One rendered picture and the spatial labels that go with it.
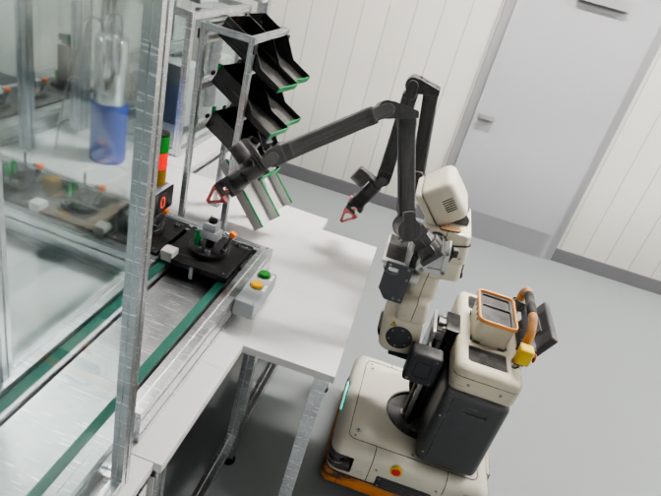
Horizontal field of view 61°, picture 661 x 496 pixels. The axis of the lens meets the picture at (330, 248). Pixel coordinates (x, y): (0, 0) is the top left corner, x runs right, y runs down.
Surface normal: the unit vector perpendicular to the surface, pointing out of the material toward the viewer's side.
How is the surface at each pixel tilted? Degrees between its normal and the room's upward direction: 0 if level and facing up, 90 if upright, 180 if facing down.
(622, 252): 90
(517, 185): 90
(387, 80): 90
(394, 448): 0
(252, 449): 0
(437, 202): 90
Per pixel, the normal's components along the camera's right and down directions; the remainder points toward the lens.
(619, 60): -0.21, 0.44
